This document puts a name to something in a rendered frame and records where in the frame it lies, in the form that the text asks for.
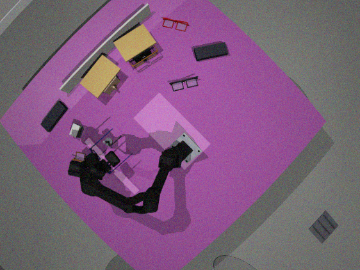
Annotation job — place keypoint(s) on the white flat panel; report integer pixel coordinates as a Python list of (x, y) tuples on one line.
[(127, 27)]

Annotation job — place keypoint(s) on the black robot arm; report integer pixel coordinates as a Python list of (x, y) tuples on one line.
[(90, 185)]

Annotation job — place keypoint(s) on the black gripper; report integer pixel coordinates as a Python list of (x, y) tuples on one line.
[(111, 158)]

